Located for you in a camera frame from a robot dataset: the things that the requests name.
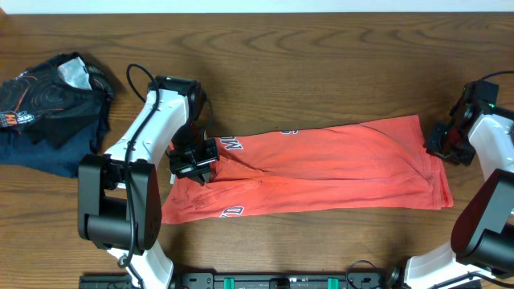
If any small black cable loop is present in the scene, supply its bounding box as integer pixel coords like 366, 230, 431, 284
343, 258, 382, 289

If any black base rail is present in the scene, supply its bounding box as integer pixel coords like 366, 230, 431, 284
78, 272, 482, 289

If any navy blue folded garment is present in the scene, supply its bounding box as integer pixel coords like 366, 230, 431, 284
1, 118, 109, 178

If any red t-shirt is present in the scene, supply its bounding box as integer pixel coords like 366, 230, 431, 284
162, 115, 453, 224

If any black graphic t-shirt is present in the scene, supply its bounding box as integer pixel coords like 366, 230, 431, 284
1, 52, 115, 148

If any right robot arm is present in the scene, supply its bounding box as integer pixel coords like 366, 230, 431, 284
378, 76, 513, 288

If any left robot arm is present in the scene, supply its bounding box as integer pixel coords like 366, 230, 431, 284
78, 76, 219, 288

